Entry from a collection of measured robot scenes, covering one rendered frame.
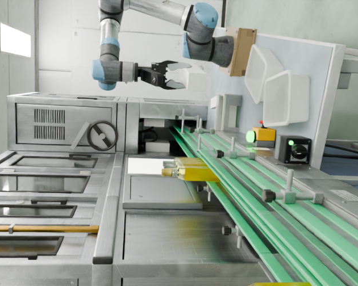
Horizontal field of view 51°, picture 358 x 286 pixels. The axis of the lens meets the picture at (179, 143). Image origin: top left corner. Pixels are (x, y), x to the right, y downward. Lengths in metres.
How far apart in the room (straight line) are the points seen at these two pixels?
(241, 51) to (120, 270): 1.10
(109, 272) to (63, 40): 5.05
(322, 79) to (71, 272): 0.92
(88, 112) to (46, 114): 0.28
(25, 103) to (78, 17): 2.91
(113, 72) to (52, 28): 4.66
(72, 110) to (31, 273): 1.68
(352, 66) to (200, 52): 0.77
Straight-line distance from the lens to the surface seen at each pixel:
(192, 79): 1.29
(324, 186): 0.96
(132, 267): 1.16
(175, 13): 1.70
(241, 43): 1.78
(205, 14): 1.68
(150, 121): 2.76
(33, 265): 1.18
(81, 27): 5.48
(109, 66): 1.38
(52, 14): 6.04
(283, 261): 0.99
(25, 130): 2.78
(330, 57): 1.16
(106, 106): 2.66
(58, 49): 5.97
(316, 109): 1.19
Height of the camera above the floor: 1.30
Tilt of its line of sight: 8 degrees down
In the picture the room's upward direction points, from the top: 88 degrees counter-clockwise
